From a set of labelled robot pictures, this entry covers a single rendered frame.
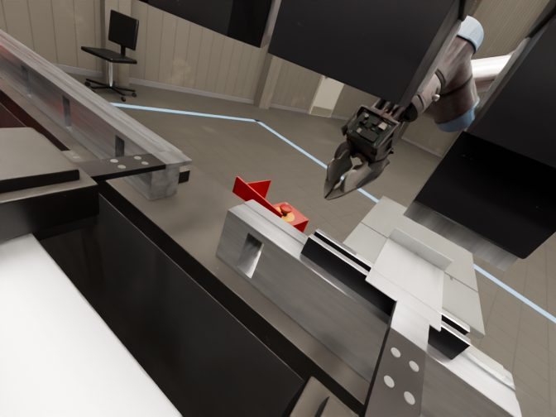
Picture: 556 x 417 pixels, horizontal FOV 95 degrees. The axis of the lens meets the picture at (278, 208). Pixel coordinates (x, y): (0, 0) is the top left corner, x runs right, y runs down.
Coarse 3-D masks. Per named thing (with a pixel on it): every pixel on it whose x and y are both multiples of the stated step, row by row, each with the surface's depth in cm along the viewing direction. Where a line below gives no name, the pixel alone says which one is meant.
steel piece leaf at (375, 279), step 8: (376, 272) 31; (368, 280) 29; (376, 280) 29; (384, 280) 30; (376, 288) 29; (384, 288) 29; (392, 288) 29; (400, 288) 30; (392, 296) 28; (400, 296) 29; (408, 296) 29; (408, 304) 28; (416, 304) 28; (424, 304) 29; (424, 312) 28; (432, 312) 28; (432, 320) 27; (440, 320) 27; (440, 328) 26
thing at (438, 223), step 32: (448, 160) 23; (480, 160) 22; (512, 160) 21; (448, 192) 24; (480, 192) 22; (512, 192) 21; (544, 192) 20; (448, 224) 25; (480, 224) 23; (512, 224) 22; (544, 224) 21; (480, 256) 25; (512, 256) 23
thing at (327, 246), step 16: (320, 240) 33; (336, 240) 34; (320, 256) 33; (336, 256) 32; (352, 256) 33; (336, 272) 32; (352, 272) 31; (368, 272) 31; (352, 288) 32; (368, 288) 30; (384, 304) 30; (448, 320) 29; (432, 336) 28; (448, 336) 27; (464, 336) 27; (448, 352) 28
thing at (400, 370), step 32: (416, 320) 26; (384, 352) 21; (416, 352) 22; (320, 384) 16; (384, 384) 19; (416, 384) 20; (288, 416) 14; (320, 416) 13; (352, 416) 14; (384, 416) 17; (416, 416) 18
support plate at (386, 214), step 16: (384, 208) 49; (400, 208) 52; (368, 224) 41; (384, 224) 43; (400, 224) 45; (416, 224) 48; (352, 240) 36; (368, 240) 37; (384, 240) 38; (432, 240) 44; (368, 256) 33; (448, 256) 41; (464, 256) 43; (448, 272) 37; (464, 272) 38; (448, 288) 33; (464, 288) 35; (448, 304) 30; (464, 304) 31; (464, 320) 29; (480, 320) 30; (480, 336) 28
